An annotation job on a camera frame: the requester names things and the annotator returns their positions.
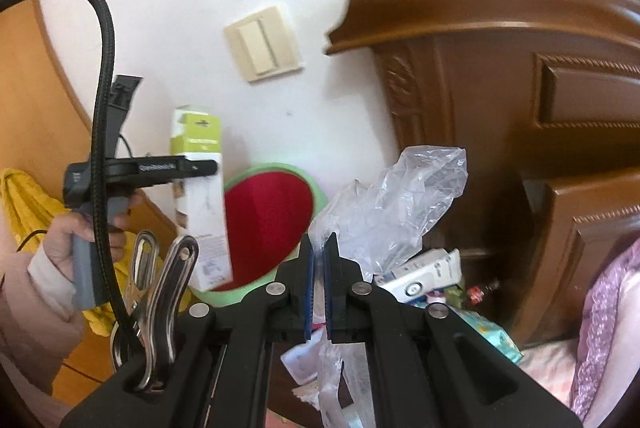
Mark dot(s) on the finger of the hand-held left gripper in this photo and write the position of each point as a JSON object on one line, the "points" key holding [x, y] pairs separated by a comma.
{"points": [[202, 166]]}

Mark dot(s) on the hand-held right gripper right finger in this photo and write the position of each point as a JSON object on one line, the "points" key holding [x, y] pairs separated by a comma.
{"points": [[327, 293]]}

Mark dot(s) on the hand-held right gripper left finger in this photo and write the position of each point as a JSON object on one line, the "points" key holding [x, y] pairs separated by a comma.
{"points": [[309, 288]]}

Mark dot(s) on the green white carton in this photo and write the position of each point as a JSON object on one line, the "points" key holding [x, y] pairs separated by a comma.
{"points": [[205, 228]]}

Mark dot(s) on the red bin green rim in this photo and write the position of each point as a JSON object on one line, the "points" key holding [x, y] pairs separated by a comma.
{"points": [[270, 228]]}

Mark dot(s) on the clear plastic bag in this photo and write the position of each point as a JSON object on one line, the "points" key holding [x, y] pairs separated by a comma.
{"points": [[395, 208]]}

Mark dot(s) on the colourful printed packet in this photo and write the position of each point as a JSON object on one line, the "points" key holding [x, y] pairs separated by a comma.
{"points": [[487, 333]]}

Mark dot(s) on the person's left hand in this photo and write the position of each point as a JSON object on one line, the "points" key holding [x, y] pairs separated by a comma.
{"points": [[57, 248]]}

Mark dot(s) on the white paper tissue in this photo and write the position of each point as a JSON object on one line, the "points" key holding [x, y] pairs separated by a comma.
{"points": [[300, 358]]}

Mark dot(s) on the white blue box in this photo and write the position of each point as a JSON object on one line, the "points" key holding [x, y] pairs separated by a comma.
{"points": [[425, 280]]}

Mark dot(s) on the yellow cloth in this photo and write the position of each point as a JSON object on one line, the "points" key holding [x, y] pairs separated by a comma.
{"points": [[20, 193]]}

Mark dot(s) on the silver metal spring clip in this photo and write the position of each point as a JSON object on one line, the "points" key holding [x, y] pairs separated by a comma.
{"points": [[170, 298]]}

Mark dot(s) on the small clear bottle red label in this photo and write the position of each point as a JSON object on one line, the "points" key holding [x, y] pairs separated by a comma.
{"points": [[477, 293]]}

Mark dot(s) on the pink checked bedsheet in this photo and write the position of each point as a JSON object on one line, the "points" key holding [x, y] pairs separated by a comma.
{"points": [[550, 373]]}

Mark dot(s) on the brown wooden bed headboard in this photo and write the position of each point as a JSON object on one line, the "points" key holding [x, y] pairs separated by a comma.
{"points": [[500, 82]]}

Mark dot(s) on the purple lace pillow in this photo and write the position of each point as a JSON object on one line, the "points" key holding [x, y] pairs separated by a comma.
{"points": [[615, 308]]}

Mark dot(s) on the beige wall switch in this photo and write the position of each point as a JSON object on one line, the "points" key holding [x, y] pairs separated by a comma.
{"points": [[262, 42]]}

